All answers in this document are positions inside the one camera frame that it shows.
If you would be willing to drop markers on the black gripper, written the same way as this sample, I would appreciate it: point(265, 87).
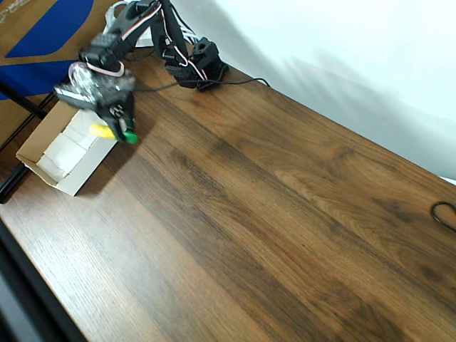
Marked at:
point(115, 111)

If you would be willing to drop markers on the yellow bottle with green cap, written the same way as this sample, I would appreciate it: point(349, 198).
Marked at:
point(101, 131)

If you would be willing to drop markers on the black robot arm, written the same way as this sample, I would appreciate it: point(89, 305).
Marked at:
point(171, 35)

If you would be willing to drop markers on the open white cardboard box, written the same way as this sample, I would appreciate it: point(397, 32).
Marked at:
point(71, 167)

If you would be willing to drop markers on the black vertical pole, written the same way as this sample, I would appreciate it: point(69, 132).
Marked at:
point(25, 101)

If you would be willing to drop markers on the large brown blue-printed carton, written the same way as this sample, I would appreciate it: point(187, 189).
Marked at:
point(42, 28)

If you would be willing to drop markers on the black bar base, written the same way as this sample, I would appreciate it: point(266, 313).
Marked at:
point(10, 183)

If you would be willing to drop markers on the tape-wrapped wrist camera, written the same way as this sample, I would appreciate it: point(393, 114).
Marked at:
point(85, 83)

